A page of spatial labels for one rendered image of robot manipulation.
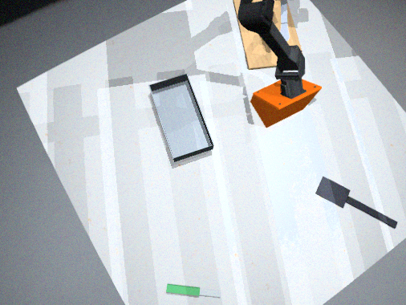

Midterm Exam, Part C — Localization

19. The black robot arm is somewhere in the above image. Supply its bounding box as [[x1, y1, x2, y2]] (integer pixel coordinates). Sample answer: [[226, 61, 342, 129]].
[[238, 0, 307, 99]]

